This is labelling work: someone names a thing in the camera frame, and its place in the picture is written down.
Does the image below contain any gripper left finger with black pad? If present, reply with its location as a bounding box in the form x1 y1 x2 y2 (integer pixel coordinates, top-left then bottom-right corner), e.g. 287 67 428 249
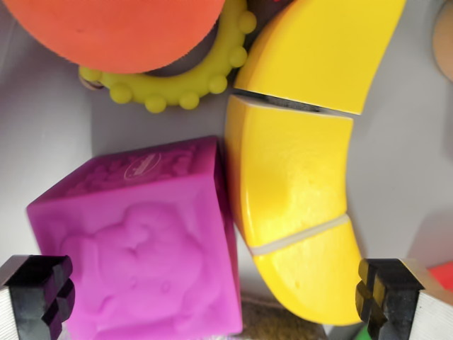
0 254 76 340

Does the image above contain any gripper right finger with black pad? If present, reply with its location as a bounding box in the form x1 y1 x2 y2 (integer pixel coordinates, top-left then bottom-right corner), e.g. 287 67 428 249
355 258 453 340

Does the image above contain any grey plastic bin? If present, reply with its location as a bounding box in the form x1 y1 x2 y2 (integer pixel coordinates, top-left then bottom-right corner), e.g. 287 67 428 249
0 0 453 340

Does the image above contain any red embossed rubber cube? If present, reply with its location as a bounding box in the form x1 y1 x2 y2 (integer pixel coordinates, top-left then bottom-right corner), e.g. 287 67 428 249
426 263 453 295

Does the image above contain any silver embossed rectangular block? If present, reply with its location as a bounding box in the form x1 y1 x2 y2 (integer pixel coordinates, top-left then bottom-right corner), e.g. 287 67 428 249
240 293 330 340

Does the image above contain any magenta embossed rubber cube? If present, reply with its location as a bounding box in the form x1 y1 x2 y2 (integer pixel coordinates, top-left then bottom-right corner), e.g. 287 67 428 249
25 135 244 340

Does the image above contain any yellow wooden sliced banana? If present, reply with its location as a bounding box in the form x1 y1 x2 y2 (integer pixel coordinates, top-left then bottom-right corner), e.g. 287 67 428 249
224 0 408 326

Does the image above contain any natural wooden cylinder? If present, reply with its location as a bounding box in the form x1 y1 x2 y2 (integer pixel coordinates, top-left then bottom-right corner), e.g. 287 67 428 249
432 0 453 84

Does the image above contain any orange foam ball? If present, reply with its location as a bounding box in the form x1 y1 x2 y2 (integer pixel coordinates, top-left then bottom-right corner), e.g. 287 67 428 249
6 0 227 75

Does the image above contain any yellow-green bumpy ring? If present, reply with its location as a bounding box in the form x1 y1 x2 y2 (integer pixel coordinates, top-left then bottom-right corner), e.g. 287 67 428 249
78 0 258 113

